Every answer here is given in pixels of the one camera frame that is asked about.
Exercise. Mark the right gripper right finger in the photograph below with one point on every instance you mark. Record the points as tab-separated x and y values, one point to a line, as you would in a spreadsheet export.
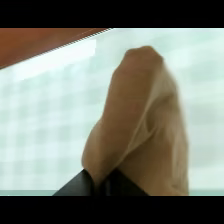
120	186

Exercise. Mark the brown T-shirt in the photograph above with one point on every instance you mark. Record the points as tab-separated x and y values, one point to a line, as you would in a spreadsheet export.
140	116

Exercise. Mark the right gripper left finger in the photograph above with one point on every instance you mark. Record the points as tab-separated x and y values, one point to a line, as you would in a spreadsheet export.
78	186

